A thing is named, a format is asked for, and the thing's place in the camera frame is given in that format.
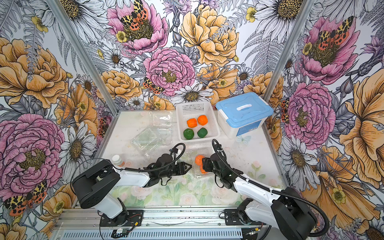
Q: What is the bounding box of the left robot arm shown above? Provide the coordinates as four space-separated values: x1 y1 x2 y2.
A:
72 153 192 220

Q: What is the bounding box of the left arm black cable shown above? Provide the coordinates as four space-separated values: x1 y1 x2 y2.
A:
70 142 187 193

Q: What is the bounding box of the white pill bottle orange label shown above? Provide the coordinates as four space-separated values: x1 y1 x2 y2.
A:
111 155 125 168

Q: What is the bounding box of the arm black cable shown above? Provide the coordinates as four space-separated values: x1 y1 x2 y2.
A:
211 138 330 238
70 142 187 193

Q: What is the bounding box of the aluminium front rail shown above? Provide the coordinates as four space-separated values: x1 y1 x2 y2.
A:
51 206 284 240

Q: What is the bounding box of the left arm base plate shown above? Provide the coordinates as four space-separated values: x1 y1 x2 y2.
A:
100 210 144 227

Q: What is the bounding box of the right aluminium corner post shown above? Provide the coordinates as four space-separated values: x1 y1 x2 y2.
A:
263 0 315 103

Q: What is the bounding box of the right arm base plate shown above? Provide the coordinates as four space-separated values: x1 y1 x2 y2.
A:
222 209 263 226

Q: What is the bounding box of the blue lid storage box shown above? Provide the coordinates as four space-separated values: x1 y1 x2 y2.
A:
216 92 274 138

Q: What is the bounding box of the green fruit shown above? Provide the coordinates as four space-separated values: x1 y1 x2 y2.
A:
183 129 195 140
197 128 208 138

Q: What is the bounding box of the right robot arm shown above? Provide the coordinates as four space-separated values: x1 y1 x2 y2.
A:
195 154 318 240

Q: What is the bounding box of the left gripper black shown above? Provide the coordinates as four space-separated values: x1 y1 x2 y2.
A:
160 162 192 178

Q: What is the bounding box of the left aluminium corner post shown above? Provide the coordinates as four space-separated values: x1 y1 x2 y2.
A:
47 1 120 117

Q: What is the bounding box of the clear clamshell container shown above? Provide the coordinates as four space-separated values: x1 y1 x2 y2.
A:
187 147 214 179
149 111 173 144

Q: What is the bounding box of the white perforated plastic basket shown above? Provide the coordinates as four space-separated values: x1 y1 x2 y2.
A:
176 102 221 144

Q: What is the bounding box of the orange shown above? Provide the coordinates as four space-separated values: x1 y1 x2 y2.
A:
195 155 205 166
200 166 207 175
197 115 208 126
187 118 198 128

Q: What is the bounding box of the aluminium corner post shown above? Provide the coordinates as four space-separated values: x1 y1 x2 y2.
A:
47 1 120 117
263 0 315 103

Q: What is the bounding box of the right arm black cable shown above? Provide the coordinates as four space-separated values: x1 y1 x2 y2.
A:
211 138 330 238

